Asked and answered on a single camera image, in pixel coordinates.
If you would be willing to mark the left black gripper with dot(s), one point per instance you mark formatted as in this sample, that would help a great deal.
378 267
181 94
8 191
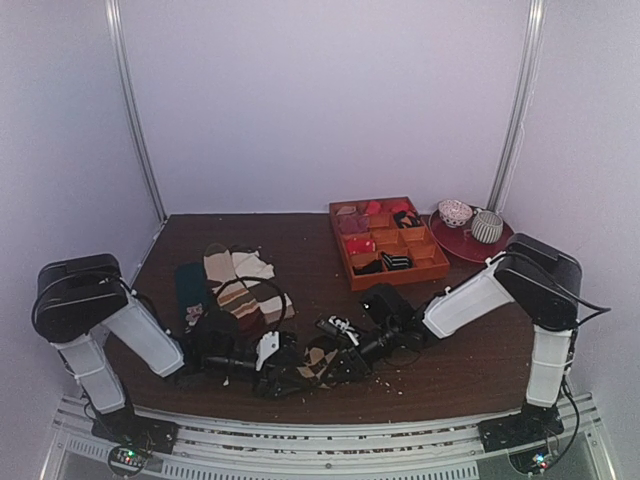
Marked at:
272 388

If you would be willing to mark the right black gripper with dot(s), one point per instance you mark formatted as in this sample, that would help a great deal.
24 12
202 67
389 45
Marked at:
351 358

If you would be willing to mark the brown argyle sock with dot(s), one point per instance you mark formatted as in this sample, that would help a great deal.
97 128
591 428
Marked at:
318 355

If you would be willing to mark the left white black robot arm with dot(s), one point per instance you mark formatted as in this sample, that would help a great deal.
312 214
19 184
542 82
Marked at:
77 296

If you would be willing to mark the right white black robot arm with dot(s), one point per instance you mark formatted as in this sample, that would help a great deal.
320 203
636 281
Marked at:
542 280

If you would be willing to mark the striped beige brown sock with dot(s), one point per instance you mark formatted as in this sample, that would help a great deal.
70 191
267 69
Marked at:
255 308

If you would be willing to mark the black white striped rolled sock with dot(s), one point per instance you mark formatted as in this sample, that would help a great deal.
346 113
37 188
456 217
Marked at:
396 262

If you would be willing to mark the dark teal cartoon sock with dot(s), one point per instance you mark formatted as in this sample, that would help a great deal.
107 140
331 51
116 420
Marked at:
191 293

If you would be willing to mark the wooden compartment tray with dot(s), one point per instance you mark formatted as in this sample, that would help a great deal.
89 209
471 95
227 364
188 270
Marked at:
366 270

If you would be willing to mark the purple rolled sock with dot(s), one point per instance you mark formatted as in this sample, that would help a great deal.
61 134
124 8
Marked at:
353 224

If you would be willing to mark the black red rolled sock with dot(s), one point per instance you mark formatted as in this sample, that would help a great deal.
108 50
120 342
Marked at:
407 219

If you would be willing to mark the red round plate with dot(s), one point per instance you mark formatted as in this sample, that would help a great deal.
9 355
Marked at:
460 243

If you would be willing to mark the dotted white bowl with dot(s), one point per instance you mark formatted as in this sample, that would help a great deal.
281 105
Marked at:
454 213

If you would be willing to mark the striped white cup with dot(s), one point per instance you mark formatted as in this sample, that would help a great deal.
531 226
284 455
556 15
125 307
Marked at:
487 227

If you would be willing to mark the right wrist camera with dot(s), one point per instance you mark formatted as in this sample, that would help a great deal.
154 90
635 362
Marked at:
383 303

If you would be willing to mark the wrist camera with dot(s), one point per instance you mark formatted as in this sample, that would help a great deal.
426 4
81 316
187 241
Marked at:
383 303
214 337

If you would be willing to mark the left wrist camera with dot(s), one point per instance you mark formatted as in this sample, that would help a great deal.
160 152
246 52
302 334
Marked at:
214 337

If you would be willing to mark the aluminium front rail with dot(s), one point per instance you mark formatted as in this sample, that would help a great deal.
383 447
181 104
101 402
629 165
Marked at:
210 448

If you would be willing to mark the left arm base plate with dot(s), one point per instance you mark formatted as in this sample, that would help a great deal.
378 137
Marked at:
126 428

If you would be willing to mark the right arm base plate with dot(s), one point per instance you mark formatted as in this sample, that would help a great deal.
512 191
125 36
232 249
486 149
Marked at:
531 424

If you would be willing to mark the right aluminium frame post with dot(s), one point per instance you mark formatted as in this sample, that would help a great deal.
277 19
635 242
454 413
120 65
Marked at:
524 91

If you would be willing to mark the aluminium frame post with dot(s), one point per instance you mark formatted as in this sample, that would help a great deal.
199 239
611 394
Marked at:
116 32
524 91

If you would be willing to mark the left aluminium frame post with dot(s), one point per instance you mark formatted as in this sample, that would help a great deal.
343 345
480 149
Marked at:
116 32

